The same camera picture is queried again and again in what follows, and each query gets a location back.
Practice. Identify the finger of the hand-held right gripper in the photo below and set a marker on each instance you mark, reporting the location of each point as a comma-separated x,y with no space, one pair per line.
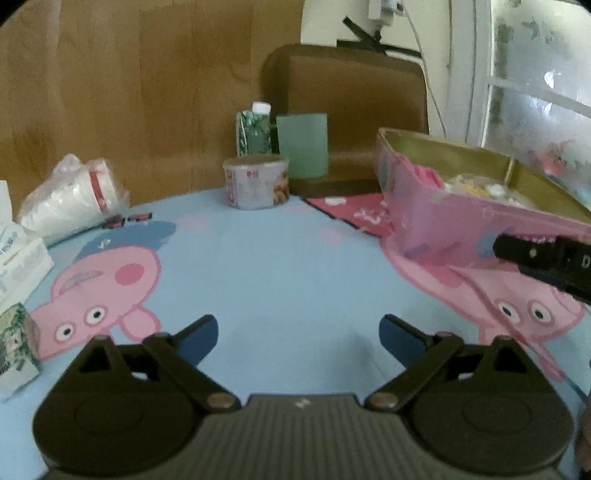
545,261

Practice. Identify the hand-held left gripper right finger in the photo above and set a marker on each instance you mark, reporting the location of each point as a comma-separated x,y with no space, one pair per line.
398,339

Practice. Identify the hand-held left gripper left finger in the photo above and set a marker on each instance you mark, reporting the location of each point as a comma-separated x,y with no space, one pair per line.
199,339

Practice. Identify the pink storage box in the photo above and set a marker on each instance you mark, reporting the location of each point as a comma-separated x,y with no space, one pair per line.
443,226

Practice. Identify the blue printed blanket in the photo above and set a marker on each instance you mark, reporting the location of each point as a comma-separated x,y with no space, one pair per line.
277,267

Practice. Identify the pink printed cloth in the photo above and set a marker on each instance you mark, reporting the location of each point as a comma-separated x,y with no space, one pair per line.
355,210

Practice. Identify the instant noodle cup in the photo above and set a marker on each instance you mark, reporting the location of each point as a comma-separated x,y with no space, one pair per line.
256,184

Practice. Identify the frosted window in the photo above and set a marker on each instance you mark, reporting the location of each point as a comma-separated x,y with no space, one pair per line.
531,83

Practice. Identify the green patterned tissue pack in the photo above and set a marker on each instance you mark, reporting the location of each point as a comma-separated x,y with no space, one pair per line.
16,350

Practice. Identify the bagged paper cup stack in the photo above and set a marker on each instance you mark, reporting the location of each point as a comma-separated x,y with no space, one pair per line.
69,198

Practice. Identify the white tissue pack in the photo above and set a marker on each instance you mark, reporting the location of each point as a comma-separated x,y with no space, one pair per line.
21,258

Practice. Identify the green drink carton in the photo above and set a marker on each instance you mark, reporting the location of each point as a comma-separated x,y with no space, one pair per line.
253,131

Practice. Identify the translucent green cup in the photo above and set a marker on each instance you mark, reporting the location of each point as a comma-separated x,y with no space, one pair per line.
302,145

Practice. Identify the brown chair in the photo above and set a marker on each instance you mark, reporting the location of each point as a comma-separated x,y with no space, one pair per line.
360,97

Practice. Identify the wooden headboard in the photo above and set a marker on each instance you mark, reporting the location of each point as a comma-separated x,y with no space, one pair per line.
138,92

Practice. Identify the white wall charger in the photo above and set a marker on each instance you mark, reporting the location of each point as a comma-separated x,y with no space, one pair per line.
384,8

